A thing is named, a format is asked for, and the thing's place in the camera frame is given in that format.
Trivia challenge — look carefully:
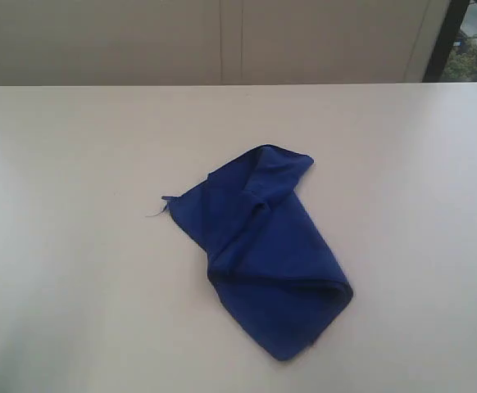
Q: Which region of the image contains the black window frame post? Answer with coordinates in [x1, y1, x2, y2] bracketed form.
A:
[422, 0, 470, 83]

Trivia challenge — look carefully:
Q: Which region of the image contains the blue microfiber towel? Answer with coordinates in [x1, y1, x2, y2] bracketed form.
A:
[165, 144, 353, 361]

